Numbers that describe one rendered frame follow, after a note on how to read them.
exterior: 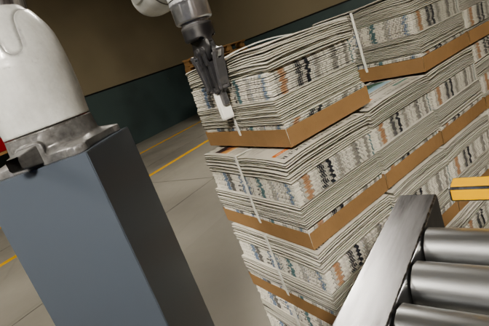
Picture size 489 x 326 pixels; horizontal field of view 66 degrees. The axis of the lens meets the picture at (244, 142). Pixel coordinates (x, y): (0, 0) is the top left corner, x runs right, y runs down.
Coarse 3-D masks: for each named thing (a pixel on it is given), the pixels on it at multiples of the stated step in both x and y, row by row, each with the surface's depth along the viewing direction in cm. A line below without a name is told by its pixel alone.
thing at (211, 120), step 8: (192, 72) 104; (192, 80) 106; (200, 80) 102; (192, 88) 108; (200, 88) 104; (200, 96) 107; (208, 96) 102; (200, 104) 108; (208, 104) 103; (216, 104) 100; (200, 112) 109; (208, 112) 105; (216, 112) 101; (208, 120) 107; (216, 120) 103; (208, 128) 109; (216, 128) 105; (224, 128) 102; (232, 128) 99
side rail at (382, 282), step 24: (408, 216) 48; (432, 216) 48; (384, 240) 45; (408, 240) 43; (384, 264) 41; (408, 264) 39; (360, 288) 38; (384, 288) 37; (408, 288) 38; (360, 312) 35; (384, 312) 34
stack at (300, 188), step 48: (480, 48) 126; (384, 96) 99; (432, 96) 110; (480, 96) 126; (336, 144) 87; (384, 144) 98; (480, 144) 124; (240, 192) 101; (288, 192) 82; (336, 192) 87; (432, 192) 109; (240, 240) 114; (336, 240) 87; (288, 288) 102; (336, 288) 87
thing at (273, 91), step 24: (336, 24) 88; (264, 48) 77; (288, 48) 80; (312, 48) 84; (336, 48) 89; (240, 72) 86; (264, 72) 79; (288, 72) 83; (312, 72) 85; (336, 72) 90; (240, 96) 89; (264, 96) 82; (288, 96) 82; (312, 96) 85; (336, 96) 89; (264, 120) 85; (288, 120) 81
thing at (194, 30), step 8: (192, 24) 84; (200, 24) 84; (208, 24) 86; (184, 32) 86; (192, 32) 85; (200, 32) 85; (208, 32) 85; (184, 40) 88; (192, 40) 85; (200, 40) 87; (208, 40) 85; (192, 48) 91; (208, 48) 86; (208, 56) 87
